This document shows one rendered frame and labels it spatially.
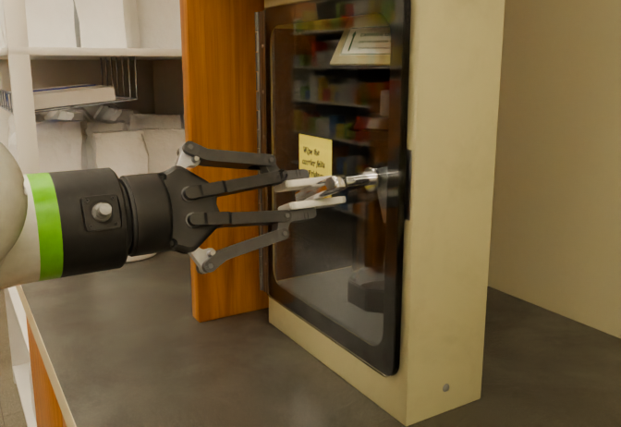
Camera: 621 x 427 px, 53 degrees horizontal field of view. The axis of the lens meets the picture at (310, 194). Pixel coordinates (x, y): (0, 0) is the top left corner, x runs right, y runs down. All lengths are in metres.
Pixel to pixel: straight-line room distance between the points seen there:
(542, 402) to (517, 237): 0.39
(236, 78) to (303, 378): 0.42
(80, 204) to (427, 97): 0.33
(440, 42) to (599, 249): 0.50
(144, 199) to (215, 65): 0.37
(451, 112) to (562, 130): 0.42
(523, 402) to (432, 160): 0.31
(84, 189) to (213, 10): 0.42
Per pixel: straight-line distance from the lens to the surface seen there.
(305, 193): 0.66
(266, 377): 0.79
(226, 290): 0.95
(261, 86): 0.85
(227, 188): 0.61
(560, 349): 0.92
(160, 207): 0.56
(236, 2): 0.91
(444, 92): 0.62
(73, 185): 0.55
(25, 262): 0.54
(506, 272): 1.14
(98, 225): 0.54
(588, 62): 1.00
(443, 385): 0.72
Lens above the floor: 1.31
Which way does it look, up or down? 12 degrees down
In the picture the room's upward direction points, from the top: straight up
